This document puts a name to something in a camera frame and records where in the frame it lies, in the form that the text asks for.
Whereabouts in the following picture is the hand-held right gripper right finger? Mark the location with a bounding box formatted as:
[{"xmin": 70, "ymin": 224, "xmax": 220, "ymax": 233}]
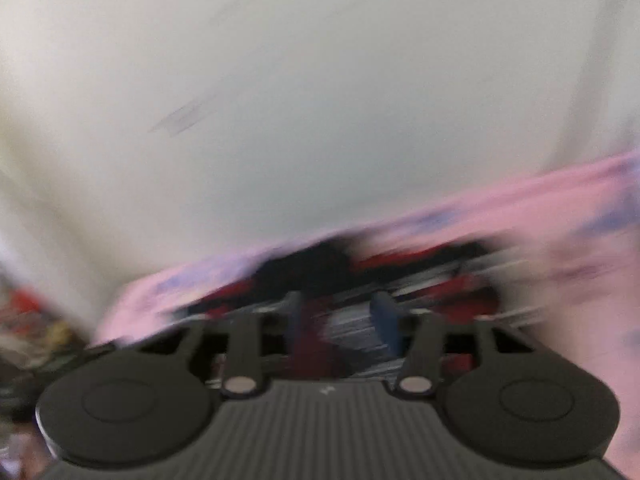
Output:
[{"xmin": 370, "ymin": 290, "xmax": 532, "ymax": 401}]

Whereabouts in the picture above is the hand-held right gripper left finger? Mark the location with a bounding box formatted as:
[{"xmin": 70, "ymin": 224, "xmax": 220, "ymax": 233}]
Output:
[{"xmin": 167, "ymin": 290, "xmax": 305, "ymax": 401}]

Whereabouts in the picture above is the black and red garment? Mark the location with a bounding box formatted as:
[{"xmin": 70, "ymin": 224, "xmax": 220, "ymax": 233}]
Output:
[{"xmin": 197, "ymin": 237, "xmax": 503, "ymax": 383}]

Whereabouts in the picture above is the pink printed bed sheet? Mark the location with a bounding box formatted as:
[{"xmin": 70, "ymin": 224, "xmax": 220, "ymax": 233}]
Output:
[{"xmin": 92, "ymin": 149, "xmax": 640, "ymax": 480}]

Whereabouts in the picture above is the blurred colourful clutter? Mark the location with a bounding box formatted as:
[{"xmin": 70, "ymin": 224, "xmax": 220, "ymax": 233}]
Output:
[{"xmin": 0, "ymin": 280, "xmax": 101, "ymax": 416}]

